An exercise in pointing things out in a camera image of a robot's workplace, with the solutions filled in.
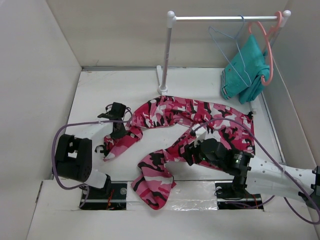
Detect pink camouflage trousers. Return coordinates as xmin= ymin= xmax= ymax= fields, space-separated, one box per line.
xmin=104 ymin=96 xmax=255 ymax=210

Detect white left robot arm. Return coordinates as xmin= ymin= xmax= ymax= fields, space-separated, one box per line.
xmin=51 ymin=102 xmax=131 ymax=199

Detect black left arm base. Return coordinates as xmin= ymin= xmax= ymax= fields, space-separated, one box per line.
xmin=79 ymin=181 xmax=128 ymax=211

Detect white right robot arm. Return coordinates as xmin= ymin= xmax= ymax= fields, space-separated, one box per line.
xmin=184 ymin=138 xmax=320 ymax=209

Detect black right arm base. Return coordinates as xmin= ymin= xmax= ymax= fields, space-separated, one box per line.
xmin=214 ymin=182 xmax=264 ymax=210

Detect pink plastic hanger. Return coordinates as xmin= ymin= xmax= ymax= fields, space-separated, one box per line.
xmin=248 ymin=11 xmax=283 ymax=87

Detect white clothes rack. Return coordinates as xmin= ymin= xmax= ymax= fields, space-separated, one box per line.
xmin=156 ymin=9 xmax=292 ymax=102

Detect teal garment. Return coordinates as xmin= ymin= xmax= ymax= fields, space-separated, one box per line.
xmin=220 ymin=34 xmax=270 ymax=104

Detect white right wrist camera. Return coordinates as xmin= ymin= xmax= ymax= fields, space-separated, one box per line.
xmin=190 ymin=124 xmax=207 ymax=147

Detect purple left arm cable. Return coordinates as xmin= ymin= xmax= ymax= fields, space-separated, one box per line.
xmin=51 ymin=104 xmax=133 ymax=208

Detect blue wire hanger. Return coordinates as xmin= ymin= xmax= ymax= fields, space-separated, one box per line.
xmin=208 ymin=14 xmax=253 ymax=88

